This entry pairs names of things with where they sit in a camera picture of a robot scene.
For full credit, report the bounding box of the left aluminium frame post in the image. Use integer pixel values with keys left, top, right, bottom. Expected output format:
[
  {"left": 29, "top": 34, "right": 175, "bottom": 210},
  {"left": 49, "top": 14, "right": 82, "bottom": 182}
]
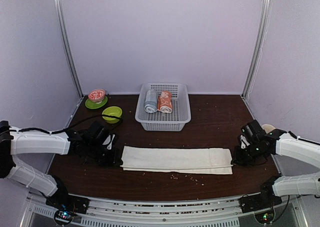
[{"left": 53, "top": 0, "right": 84, "bottom": 98}]

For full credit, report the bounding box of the green plastic plate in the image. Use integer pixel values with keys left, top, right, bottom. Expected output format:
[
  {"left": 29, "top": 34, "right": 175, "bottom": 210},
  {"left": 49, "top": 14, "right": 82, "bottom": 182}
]
[{"left": 85, "top": 96, "right": 108, "bottom": 110}]

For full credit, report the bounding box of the right aluminium frame post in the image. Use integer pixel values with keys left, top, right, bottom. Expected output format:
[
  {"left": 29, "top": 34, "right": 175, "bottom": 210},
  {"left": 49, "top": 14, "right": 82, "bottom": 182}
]
[{"left": 241, "top": 0, "right": 272, "bottom": 101}]

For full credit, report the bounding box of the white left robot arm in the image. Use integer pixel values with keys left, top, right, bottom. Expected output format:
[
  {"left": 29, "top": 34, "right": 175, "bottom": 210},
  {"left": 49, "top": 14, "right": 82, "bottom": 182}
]
[{"left": 0, "top": 120, "right": 121, "bottom": 209}]

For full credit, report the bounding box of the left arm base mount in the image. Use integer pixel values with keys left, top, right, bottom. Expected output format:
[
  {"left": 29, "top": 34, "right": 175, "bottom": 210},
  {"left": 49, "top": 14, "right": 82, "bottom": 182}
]
[{"left": 43, "top": 176, "right": 90, "bottom": 227}]

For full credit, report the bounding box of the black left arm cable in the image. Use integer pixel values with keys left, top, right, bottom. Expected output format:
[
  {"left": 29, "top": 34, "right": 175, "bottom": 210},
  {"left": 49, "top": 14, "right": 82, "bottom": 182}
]
[{"left": 9, "top": 114, "right": 124, "bottom": 135}]

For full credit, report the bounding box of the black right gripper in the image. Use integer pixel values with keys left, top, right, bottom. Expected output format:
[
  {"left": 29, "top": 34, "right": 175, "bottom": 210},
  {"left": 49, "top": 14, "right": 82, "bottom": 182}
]
[{"left": 231, "top": 141, "right": 265, "bottom": 167}]

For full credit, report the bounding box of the aluminium frame post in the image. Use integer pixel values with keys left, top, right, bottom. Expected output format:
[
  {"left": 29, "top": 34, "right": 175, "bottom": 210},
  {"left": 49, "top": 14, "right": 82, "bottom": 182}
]
[
  {"left": 241, "top": 0, "right": 272, "bottom": 101},
  {"left": 53, "top": 0, "right": 84, "bottom": 98}
]

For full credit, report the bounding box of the green plastic bowl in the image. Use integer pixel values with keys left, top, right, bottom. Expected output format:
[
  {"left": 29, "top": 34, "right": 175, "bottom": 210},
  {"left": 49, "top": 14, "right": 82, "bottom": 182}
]
[{"left": 102, "top": 106, "right": 123, "bottom": 124}]

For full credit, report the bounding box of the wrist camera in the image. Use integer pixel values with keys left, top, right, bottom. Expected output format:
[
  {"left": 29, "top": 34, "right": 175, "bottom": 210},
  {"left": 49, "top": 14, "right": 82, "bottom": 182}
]
[
  {"left": 238, "top": 134, "right": 250, "bottom": 149},
  {"left": 102, "top": 133, "right": 119, "bottom": 150}
]

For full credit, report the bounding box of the cream patterned cup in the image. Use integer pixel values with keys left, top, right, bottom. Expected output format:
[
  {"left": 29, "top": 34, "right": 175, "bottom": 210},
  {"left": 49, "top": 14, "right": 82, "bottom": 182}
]
[{"left": 261, "top": 124, "right": 276, "bottom": 134}]

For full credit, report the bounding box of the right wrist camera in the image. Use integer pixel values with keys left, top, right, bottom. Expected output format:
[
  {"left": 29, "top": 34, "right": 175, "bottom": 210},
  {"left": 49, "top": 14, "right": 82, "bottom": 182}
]
[{"left": 238, "top": 134, "right": 250, "bottom": 149}]

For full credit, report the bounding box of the white perforated plastic basket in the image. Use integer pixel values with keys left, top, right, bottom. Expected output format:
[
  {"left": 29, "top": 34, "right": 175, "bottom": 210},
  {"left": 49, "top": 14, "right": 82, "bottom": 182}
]
[{"left": 135, "top": 83, "right": 191, "bottom": 132}]

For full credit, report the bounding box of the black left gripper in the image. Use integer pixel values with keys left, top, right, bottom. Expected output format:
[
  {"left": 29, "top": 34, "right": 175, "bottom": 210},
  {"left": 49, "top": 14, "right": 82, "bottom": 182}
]
[{"left": 86, "top": 141, "right": 123, "bottom": 167}]

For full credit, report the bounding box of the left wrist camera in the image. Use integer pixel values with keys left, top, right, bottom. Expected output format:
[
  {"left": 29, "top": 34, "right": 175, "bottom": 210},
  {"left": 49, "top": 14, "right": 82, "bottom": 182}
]
[{"left": 102, "top": 133, "right": 119, "bottom": 150}]

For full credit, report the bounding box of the red white patterned bowl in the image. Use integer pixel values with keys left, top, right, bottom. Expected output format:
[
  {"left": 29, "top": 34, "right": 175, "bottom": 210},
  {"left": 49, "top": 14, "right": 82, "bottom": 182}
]
[{"left": 88, "top": 89, "right": 106, "bottom": 103}]

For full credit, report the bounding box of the cream white towel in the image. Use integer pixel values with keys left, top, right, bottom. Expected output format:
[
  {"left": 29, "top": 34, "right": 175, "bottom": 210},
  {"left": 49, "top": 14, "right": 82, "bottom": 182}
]
[{"left": 121, "top": 146, "right": 233, "bottom": 175}]

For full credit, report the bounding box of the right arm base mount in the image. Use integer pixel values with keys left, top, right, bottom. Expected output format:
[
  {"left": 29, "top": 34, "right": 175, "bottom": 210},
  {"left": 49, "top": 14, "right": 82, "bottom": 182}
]
[{"left": 239, "top": 176, "right": 282, "bottom": 226}]

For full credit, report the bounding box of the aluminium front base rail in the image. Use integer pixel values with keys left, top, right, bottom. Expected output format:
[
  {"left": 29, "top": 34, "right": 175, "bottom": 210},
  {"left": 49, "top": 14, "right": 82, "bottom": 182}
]
[{"left": 18, "top": 190, "right": 311, "bottom": 227}]

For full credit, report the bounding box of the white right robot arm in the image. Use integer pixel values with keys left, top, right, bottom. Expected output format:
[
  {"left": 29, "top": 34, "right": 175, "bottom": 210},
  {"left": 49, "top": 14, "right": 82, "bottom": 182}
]
[{"left": 231, "top": 119, "right": 320, "bottom": 208}]

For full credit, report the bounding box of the orange bunny pattern towel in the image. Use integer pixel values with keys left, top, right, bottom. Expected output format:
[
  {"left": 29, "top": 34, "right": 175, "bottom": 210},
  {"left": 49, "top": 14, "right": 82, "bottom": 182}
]
[{"left": 157, "top": 90, "right": 173, "bottom": 114}]

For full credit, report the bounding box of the rolled light blue towel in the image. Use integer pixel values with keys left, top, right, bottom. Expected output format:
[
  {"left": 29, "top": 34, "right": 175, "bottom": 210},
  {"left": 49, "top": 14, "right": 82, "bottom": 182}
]
[{"left": 144, "top": 89, "right": 158, "bottom": 114}]

